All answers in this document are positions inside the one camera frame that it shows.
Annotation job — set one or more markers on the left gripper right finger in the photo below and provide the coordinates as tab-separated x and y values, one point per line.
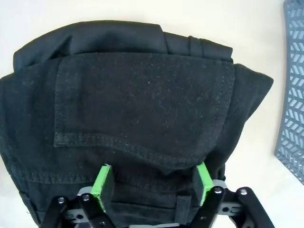
204	185

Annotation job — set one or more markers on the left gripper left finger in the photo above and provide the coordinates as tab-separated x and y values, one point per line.
102	185

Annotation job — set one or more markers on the black jeans with pocket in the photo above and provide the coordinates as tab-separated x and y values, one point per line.
142	95

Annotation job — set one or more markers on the grey plastic woven basket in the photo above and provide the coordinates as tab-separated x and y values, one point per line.
294	83

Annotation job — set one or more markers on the black folded garment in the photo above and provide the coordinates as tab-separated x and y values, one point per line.
107	38

